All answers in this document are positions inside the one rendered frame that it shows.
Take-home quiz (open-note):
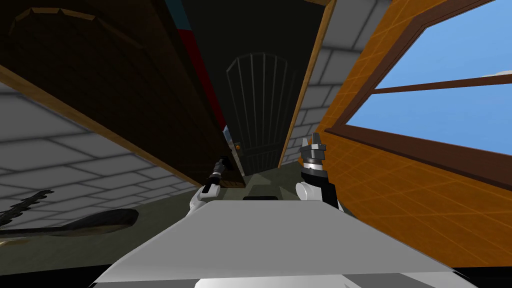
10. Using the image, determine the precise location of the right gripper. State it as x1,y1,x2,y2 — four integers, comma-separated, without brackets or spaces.
299,132,327,162

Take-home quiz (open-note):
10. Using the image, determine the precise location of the red and blue wall picture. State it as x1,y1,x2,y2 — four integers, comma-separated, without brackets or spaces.
165,0,230,131

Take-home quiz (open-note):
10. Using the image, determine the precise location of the brown framed window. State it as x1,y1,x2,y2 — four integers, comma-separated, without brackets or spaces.
324,0,512,193

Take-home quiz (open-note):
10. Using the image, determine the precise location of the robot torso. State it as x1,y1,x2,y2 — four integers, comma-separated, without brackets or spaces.
89,195,480,288

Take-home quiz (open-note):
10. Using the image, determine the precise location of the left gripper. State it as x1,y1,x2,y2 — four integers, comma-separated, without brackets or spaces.
215,156,233,175

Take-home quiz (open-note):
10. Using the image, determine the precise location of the dark arched panelled door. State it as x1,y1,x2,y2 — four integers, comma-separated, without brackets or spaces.
225,51,299,177

